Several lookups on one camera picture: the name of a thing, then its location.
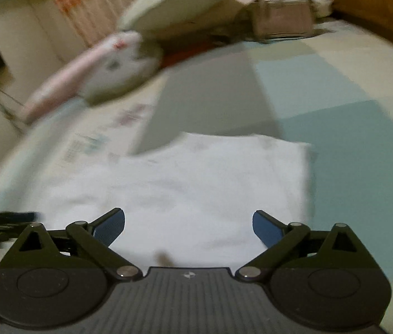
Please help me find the cream pillow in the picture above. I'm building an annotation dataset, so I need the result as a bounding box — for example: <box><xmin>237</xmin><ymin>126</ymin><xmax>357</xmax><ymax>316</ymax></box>
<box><xmin>117</xmin><ymin>0</ymin><xmax>222</xmax><ymax>33</ymax></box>

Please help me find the pink floral quilt roll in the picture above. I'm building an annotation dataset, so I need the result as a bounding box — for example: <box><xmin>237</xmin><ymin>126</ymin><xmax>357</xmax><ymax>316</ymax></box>
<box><xmin>18</xmin><ymin>31</ymin><xmax>141</xmax><ymax>124</ymax></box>

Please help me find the white printed long-sleeve shirt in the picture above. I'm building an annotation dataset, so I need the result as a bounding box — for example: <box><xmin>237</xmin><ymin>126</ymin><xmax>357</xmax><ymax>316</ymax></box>
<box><xmin>24</xmin><ymin>134</ymin><xmax>314</xmax><ymax>270</ymax></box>

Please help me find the grey cushion with hole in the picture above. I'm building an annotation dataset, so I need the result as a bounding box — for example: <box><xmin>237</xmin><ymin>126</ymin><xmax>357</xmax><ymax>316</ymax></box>
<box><xmin>78</xmin><ymin>38</ymin><xmax>163</xmax><ymax>105</ymax></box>

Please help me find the beige handbag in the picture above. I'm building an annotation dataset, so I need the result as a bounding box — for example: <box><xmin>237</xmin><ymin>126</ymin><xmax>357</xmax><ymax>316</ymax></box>
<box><xmin>246</xmin><ymin>0</ymin><xmax>315</xmax><ymax>42</ymax></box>

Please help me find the patchwork pastel bed sheet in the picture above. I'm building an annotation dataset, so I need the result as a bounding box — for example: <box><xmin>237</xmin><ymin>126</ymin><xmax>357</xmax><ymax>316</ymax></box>
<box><xmin>0</xmin><ymin>21</ymin><xmax>393</xmax><ymax>333</ymax></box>

